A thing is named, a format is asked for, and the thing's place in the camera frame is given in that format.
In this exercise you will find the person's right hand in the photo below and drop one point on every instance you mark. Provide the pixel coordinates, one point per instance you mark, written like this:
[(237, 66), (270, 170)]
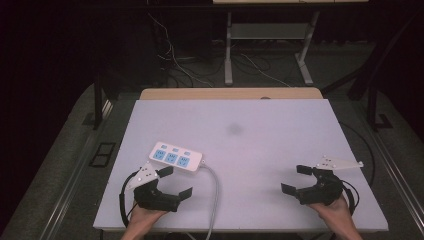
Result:
[(336, 215)]

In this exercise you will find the grey metal desk frame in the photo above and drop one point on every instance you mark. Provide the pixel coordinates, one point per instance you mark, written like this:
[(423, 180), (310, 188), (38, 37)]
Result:
[(266, 31)]

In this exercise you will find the black rectangular floor frame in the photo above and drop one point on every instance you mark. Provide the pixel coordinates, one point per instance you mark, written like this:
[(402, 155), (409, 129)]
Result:
[(102, 154)]

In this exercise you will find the wooden table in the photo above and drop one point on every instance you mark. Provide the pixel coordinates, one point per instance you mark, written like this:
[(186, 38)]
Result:
[(230, 93)]

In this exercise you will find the person's left hand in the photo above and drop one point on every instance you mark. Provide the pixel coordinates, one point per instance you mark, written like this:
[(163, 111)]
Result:
[(143, 218)]

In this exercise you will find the metal floor rail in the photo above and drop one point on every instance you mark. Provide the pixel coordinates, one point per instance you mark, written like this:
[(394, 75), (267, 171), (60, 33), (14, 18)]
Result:
[(398, 173), (75, 173)]

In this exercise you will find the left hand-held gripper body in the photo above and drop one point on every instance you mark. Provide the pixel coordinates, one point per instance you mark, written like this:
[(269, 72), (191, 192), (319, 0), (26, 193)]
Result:
[(151, 198)]

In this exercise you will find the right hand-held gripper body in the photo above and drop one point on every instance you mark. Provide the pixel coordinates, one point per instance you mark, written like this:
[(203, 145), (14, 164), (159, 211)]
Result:
[(325, 191)]

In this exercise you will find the white foam board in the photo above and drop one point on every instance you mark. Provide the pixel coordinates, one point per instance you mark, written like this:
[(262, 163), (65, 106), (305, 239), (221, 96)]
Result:
[(253, 150)]

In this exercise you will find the black metal stand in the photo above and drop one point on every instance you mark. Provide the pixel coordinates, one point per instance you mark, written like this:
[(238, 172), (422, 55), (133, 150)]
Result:
[(373, 106), (97, 103)]

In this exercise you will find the white power strip blue sockets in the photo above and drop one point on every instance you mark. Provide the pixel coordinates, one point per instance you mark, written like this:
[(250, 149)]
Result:
[(175, 156)]

